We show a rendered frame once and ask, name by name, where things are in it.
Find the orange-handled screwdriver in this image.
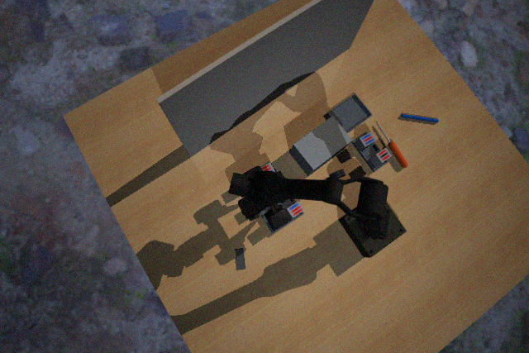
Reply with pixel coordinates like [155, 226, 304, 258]
[377, 123, 407, 168]

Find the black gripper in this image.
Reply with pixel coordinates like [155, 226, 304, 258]
[243, 166, 291, 231]

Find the grey flat panel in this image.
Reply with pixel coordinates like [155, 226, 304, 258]
[156, 0, 374, 157]

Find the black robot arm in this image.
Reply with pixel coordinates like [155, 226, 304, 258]
[228, 171, 391, 240]

